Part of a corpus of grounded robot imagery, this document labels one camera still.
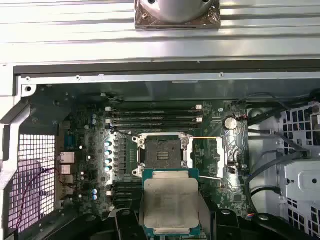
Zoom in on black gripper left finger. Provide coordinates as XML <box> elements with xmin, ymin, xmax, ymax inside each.
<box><xmin>43</xmin><ymin>208</ymin><xmax>148</xmax><ymax>240</ymax></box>

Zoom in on thin black cable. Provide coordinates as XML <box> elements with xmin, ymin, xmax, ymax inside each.
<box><xmin>236</xmin><ymin>92</ymin><xmax>283</xmax><ymax>118</ymax></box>

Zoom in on green motherboard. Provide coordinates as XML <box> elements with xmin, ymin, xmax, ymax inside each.
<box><xmin>58</xmin><ymin>99</ymin><xmax>253</xmax><ymax>226</ymax></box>

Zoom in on silver USB port block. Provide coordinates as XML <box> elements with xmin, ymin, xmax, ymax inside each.
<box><xmin>59</xmin><ymin>163</ymin><xmax>75</xmax><ymax>175</ymax></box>

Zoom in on perforated metal drive cage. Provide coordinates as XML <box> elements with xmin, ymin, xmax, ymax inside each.
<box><xmin>273</xmin><ymin>98</ymin><xmax>320</xmax><ymax>240</ymax></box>

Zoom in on round silver coin battery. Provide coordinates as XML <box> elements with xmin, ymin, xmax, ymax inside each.
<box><xmin>222</xmin><ymin>116</ymin><xmax>238</xmax><ymax>131</ymax></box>

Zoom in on black RAM slot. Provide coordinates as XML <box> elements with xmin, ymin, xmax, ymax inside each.
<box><xmin>113</xmin><ymin>182</ymin><xmax>144</xmax><ymax>188</ymax></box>
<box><xmin>111</xmin><ymin>123</ymin><xmax>201</xmax><ymax>129</ymax></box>
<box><xmin>106</xmin><ymin>106</ymin><xmax>202</xmax><ymax>113</ymax></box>
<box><xmin>106</xmin><ymin>117</ymin><xmax>203</xmax><ymax>124</ymax></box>
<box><xmin>106</xmin><ymin>190</ymin><xmax>143</xmax><ymax>198</ymax></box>
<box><xmin>111</xmin><ymin>111</ymin><xmax>201</xmax><ymax>118</ymax></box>

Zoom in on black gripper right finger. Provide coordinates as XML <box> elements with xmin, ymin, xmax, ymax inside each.
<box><xmin>199</xmin><ymin>208</ymin><xmax>311</xmax><ymax>240</ymax></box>

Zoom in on finned board heatsink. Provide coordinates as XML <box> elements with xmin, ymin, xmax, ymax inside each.
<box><xmin>106</xmin><ymin>132</ymin><xmax>133</xmax><ymax>186</ymax></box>

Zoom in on square brown base plate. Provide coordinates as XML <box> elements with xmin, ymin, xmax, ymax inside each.
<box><xmin>134</xmin><ymin>0</ymin><xmax>221</xmax><ymax>31</ymax></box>

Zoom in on silver ethernet port block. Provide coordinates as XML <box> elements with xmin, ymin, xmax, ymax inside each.
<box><xmin>57</xmin><ymin>151</ymin><xmax>76</xmax><ymax>164</ymax></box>

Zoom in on CPU socket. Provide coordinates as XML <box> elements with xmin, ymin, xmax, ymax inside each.
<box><xmin>131</xmin><ymin>133</ymin><xmax>195</xmax><ymax>179</ymax></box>

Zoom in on open black PC case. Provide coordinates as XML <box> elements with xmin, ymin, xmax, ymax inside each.
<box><xmin>0</xmin><ymin>58</ymin><xmax>320</xmax><ymax>240</ymax></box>

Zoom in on metal socket cover frame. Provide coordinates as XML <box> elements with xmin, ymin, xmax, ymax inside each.
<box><xmin>186</xmin><ymin>136</ymin><xmax>227</xmax><ymax>180</ymax></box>

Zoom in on grey flat cable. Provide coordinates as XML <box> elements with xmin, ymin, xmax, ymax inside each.
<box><xmin>244</xmin><ymin>129</ymin><xmax>310</xmax><ymax>211</ymax></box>

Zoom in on CPU with silver top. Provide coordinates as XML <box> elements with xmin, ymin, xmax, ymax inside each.
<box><xmin>139</xmin><ymin>167</ymin><xmax>201</xmax><ymax>237</ymax></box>

